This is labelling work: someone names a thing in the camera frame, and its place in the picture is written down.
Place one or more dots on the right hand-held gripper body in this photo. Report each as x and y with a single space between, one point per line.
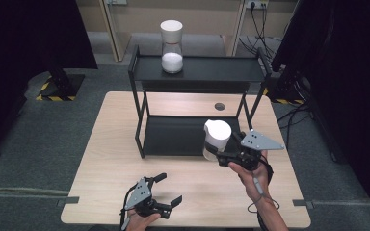
260 141

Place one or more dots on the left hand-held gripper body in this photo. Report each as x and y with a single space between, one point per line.
139 195

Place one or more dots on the clear bottle with white spout lid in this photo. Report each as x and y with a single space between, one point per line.
217 134

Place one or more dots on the black two-tier metal rack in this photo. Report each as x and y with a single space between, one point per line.
192 69

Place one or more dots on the clear jar with white powder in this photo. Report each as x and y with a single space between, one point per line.
172 48

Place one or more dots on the person's left hand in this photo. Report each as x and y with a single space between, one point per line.
139 223

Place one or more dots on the person's right hand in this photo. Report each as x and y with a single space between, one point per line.
252 179

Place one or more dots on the black stand base striped tape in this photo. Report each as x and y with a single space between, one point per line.
285 91
65 86

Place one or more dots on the grey floor tape piece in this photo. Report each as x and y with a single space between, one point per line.
68 201
303 203

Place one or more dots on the black curtain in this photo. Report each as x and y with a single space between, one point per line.
29 38
350 80

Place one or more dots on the beige floor strip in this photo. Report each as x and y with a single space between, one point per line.
22 191

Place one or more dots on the beige desk frame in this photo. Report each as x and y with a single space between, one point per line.
205 19

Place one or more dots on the white wall power socket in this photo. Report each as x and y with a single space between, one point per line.
256 4

